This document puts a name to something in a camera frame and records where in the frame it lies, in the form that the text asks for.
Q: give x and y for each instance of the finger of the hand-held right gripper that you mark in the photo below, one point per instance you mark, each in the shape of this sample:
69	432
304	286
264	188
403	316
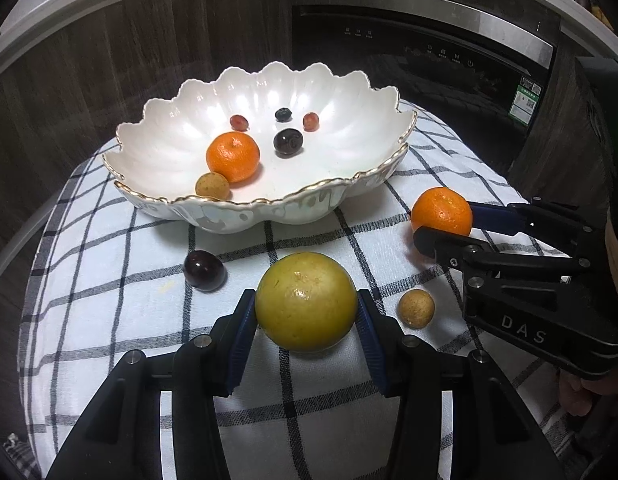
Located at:
491	216
439	246

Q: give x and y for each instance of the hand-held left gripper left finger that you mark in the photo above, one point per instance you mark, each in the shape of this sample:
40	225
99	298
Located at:
241	340

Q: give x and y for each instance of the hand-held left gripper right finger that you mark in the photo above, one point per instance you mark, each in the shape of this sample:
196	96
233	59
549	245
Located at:
371	345

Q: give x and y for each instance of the orange mandarin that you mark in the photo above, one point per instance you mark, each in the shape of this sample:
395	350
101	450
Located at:
233	156
441	210

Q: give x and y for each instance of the yellow-green round fruit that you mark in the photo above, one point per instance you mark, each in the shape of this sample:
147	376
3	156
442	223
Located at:
306	301

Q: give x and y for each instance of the white scalloped bowl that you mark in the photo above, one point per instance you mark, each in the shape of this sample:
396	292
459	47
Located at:
339	125

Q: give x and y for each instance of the tan longan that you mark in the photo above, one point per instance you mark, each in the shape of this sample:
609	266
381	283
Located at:
416	308
213	185

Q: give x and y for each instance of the red grape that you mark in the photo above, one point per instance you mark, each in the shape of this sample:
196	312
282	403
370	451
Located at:
311	120
239	121

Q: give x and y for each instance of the person's right hand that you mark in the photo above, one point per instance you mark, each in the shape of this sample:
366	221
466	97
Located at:
581	395

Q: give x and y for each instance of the white black checked cloth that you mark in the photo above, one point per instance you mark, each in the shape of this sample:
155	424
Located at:
114	285

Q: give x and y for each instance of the black built-in oven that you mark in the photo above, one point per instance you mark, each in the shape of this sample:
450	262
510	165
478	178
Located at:
389	60

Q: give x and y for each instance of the blueberry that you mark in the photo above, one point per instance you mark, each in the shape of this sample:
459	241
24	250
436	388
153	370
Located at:
283	114

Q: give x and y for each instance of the dark wood cabinet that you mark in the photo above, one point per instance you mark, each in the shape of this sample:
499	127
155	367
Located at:
114	50

